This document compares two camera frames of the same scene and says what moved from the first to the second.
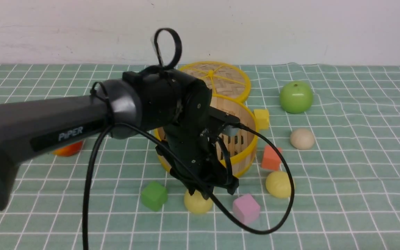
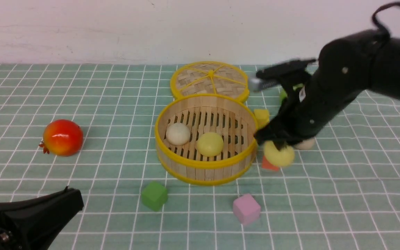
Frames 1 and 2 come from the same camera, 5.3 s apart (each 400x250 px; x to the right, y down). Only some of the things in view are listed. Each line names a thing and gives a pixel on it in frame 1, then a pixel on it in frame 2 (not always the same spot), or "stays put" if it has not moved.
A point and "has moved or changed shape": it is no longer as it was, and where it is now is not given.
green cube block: x=154 y=196 stays put
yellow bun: x=278 y=184 → x=284 y=157
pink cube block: x=246 y=208 stays put
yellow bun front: x=197 y=204 has moved or changed shape
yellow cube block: x=261 y=119 stays put
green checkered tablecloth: x=337 y=165 stays put
